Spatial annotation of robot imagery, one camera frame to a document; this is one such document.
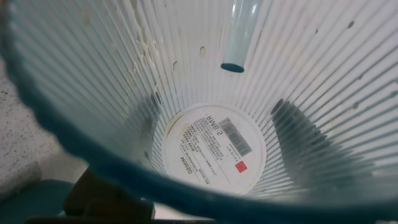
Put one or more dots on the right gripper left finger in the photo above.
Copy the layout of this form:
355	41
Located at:
102	199

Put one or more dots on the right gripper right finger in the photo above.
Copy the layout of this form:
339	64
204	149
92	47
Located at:
304	146

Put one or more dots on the ribbed teal glass cup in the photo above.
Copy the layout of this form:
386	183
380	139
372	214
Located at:
214	149

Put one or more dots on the teal plastic tray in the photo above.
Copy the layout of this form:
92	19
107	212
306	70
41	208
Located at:
28	202

